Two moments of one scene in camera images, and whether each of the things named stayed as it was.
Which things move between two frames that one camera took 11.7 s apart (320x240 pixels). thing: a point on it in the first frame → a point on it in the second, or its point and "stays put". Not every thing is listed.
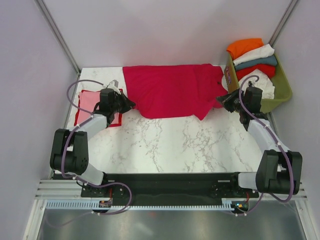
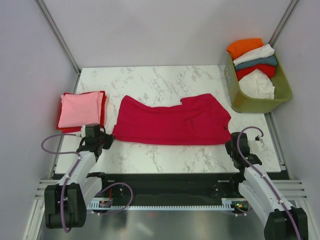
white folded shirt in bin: [267, 50] stays put
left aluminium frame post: [58, 34] stays put
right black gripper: [232, 96] → [228, 147]
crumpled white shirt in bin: [264, 83] stays put
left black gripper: [128, 104] → [109, 140]
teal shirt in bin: [271, 60] stays put
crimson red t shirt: [175, 91] → [200, 120]
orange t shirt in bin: [242, 45] stays put
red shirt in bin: [268, 69] stays put
